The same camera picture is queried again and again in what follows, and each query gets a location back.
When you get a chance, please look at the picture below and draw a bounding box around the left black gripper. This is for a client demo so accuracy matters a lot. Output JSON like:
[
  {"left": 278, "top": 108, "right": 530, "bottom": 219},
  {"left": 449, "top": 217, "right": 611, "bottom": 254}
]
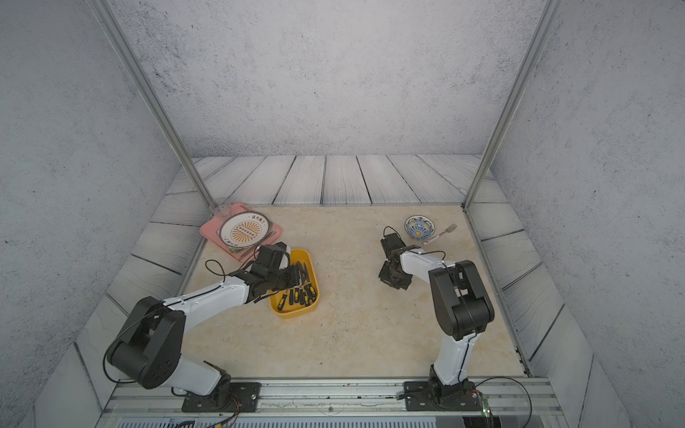
[{"left": 266, "top": 263, "right": 310, "bottom": 292}]

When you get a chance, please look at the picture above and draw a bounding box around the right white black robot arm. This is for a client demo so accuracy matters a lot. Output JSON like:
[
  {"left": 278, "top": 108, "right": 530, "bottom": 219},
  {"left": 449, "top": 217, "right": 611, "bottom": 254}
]
[{"left": 379, "top": 232, "right": 495, "bottom": 390}]

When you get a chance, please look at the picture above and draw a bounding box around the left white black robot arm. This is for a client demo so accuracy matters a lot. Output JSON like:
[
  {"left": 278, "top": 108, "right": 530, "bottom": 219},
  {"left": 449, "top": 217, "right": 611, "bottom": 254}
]
[{"left": 103, "top": 242, "right": 301, "bottom": 397}]

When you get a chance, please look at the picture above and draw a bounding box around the yellow plastic storage box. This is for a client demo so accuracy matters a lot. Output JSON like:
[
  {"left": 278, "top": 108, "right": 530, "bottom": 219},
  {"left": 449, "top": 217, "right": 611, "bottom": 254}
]
[{"left": 269, "top": 249, "right": 321, "bottom": 319}]

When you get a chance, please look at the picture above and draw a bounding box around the blue patterned small bowl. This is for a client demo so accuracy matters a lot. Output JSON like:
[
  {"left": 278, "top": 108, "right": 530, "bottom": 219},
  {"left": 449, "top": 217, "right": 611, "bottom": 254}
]
[{"left": 404, "top": 215, "right": 435, "bottom": 241}]

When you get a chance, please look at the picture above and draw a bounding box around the white plate orange sunburst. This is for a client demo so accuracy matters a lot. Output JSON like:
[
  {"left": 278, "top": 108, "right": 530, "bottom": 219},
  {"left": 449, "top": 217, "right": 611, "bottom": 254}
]
[{"left": 219, "top": 212, "right": 270, "bottom": 248}]

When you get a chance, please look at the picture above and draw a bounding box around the pink square tray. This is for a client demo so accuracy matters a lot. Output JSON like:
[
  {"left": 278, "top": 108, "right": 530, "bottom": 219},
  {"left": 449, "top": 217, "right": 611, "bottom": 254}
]
[{"left": 200, "top": 203, "right": 283, "bottom": 262}]

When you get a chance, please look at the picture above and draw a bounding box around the silver fork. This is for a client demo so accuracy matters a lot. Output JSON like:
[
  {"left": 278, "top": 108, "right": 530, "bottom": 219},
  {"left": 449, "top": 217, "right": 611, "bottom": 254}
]
[{"left": 422, "top": 224, "right": 457, "bottom": 245}]

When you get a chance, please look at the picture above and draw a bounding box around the clear drinking glass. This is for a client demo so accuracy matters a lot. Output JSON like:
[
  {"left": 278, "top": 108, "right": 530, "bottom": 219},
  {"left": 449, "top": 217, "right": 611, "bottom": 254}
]
[{"left": 217, "top": 199, "right": 232, "bottom": 216}]

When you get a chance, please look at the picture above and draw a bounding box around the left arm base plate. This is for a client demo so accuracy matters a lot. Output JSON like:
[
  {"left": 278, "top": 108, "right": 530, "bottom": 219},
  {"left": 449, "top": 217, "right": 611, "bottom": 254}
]
[{"left": 181, "top": 381, "right": 262, "bottom": 414}]

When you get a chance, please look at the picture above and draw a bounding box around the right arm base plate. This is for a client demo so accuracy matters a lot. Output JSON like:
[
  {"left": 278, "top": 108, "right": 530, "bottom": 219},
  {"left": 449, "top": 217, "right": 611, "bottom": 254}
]
[{"left": 395, "top": 378, "right": 483, "bottom": 412}]

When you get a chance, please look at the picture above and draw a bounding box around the aluminium mounting rail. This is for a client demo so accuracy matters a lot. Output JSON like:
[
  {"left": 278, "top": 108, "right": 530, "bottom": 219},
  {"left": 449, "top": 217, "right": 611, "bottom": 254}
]
[{"left": 97, "top": 376, "right": 568, "bottom": 427}]

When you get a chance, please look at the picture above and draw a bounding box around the left aluminium frame post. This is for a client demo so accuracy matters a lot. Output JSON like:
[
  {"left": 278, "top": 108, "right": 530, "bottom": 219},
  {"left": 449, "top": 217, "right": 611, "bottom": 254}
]
[{"left": 87, "top": 0, "right": 219, "bottom": 213}]

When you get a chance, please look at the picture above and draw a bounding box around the aluminium frame post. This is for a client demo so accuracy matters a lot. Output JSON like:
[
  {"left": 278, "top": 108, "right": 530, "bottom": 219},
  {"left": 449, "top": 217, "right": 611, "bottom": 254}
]
[
  {"left": 462, "top": 0, "right": 564, "bottom": 212},
  {"left": 87, "top": 0, "right": 219, "bottom": 213}
]

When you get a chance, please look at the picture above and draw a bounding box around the right aluminium frame post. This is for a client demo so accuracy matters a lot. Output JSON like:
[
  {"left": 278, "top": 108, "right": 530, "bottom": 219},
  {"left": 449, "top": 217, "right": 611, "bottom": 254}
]
[{"left": 462, "top": 0, "right": 564, "bottom": 212}]

